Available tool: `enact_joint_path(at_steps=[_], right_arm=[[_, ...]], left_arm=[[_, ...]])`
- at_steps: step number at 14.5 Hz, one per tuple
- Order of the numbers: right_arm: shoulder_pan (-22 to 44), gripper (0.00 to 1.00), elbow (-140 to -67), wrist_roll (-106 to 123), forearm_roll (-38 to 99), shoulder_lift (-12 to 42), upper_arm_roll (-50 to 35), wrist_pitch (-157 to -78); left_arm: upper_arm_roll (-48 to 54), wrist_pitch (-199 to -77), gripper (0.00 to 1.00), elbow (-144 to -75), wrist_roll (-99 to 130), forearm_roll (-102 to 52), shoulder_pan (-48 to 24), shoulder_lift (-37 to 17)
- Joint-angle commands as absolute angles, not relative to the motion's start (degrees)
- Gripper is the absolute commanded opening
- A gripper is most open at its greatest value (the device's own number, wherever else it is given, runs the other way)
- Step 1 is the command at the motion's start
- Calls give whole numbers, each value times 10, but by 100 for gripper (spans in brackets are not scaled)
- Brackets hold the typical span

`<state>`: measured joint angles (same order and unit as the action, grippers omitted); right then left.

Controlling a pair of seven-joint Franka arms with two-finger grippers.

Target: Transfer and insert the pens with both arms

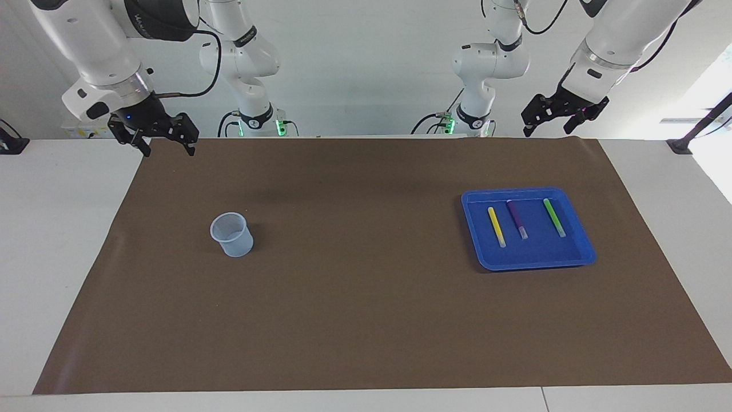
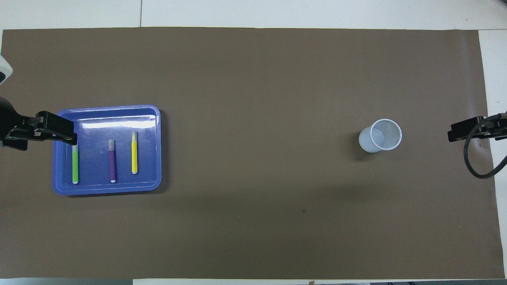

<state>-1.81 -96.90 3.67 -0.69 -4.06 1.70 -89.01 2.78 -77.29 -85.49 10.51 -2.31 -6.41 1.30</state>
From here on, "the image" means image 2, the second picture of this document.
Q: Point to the translucent plastic cup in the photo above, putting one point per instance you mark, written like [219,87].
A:
[374,138]

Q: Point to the brown table mat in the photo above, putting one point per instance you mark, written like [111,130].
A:
[253,79]

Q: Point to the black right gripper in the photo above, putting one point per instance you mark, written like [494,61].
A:
[497,126]

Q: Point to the green marker pen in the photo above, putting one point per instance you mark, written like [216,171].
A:
[75,166]

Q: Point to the purple marker pen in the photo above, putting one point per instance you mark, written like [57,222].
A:
[113,162]

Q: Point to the yellow marker pen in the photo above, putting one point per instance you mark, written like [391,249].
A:
[134,154]

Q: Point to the blue plastic tray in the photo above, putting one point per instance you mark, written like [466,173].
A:
[95,166]

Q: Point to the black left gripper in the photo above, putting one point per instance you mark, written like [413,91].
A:
[12,126]

